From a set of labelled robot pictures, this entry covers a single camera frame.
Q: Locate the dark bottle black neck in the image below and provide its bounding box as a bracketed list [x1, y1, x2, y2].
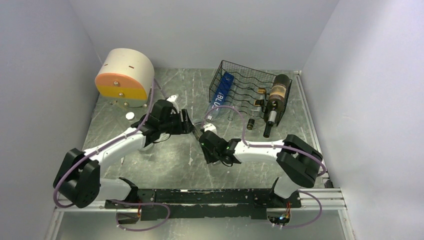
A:
[263, 74, 290, 138]

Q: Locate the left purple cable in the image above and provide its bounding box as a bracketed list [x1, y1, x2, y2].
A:
[52, 77, 158, 210]

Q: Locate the clear bottle silver cap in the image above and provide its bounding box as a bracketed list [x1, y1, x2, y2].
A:
[191, 120, 204, 135]

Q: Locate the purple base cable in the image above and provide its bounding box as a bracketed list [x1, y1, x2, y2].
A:
[115, 202, 171, 232]

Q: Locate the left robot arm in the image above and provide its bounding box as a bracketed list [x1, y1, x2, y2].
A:
[53, 99, 196, 209]

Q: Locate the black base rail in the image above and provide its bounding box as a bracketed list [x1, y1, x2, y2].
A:
[104, 188, 342, 223]

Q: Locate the blue square bottle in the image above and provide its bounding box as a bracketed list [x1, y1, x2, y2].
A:
[205, 72, 234, 123]

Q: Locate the cream and orange cylinder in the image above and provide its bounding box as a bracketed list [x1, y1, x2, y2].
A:
[94, 48, 155, 108]

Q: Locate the dark green wine bottle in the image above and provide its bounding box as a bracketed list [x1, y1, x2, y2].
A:
[259, 99, 272, 122]

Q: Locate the black wire wine rack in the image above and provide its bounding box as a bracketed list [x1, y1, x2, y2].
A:
[209, 60, 293, 127]

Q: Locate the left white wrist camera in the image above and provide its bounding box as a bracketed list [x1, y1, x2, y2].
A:
[166, 94, 180, 113]

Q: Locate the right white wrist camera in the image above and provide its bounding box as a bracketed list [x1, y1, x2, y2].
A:
[203, 123, 217, 134]

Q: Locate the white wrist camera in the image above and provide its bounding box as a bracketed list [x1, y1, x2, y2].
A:
[203, 123, 217, 134]
[166, 94, 180, 113]

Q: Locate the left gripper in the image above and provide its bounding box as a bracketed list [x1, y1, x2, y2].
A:
[159, 108, 195, 135]

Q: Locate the clear bottle white cap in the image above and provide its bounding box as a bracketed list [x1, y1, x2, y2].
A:
[125, 111, 135, 121]

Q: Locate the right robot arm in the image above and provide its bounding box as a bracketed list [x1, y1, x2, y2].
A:
[198, 130, 326, 207]

